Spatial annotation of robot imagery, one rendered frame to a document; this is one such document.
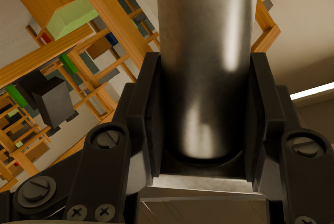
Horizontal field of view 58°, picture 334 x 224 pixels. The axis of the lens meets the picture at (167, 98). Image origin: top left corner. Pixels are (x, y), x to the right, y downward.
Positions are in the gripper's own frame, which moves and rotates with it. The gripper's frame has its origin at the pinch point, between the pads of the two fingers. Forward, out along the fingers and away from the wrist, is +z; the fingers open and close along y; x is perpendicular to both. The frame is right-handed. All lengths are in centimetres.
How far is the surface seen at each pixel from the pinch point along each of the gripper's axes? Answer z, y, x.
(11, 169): 516, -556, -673
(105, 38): 487, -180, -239
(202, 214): 314, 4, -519
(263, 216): 265, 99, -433
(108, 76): 429, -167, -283
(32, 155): 611, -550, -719
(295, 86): 561, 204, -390
